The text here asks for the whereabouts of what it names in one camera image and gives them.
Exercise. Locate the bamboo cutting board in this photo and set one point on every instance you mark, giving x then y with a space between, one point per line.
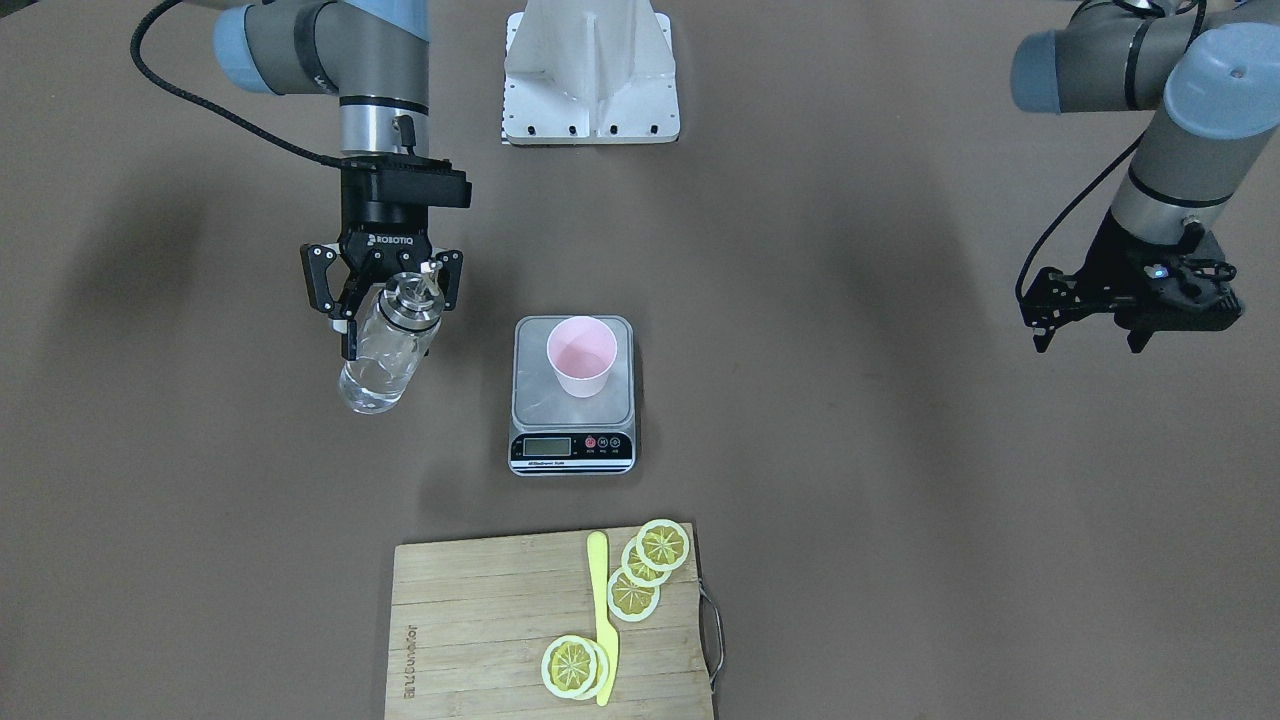
470 620

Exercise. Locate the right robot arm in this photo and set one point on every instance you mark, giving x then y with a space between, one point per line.
374 57

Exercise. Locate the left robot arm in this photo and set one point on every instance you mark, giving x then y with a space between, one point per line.
1211 80

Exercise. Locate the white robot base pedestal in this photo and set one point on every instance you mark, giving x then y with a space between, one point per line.
589 73

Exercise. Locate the lemon slice near scale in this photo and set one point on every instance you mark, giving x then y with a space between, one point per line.
629 601

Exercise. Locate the middle lemon slice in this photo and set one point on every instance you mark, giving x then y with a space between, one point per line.
635 569

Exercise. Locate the front lemon slice pair bottom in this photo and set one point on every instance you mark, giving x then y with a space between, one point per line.
601 673

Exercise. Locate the yellow plastic knife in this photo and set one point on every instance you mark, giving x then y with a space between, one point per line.
605 634

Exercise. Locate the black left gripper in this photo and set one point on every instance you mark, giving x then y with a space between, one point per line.
1113 256

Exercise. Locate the glass sauce bottle metal spout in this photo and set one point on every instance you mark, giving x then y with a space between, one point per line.
394 339

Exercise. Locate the digital kitchen scale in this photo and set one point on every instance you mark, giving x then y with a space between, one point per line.
553 433

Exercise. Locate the front lemon slice pair top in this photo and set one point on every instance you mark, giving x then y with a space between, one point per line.
566 666

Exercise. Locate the pink plastic cup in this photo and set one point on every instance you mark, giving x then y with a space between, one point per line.
582 351

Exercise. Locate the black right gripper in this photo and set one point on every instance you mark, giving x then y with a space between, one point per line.
383 228

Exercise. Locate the lemon slice pair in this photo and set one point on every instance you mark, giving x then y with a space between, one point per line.
601 673
566 666

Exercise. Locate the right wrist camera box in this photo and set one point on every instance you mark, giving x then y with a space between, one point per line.
406 180

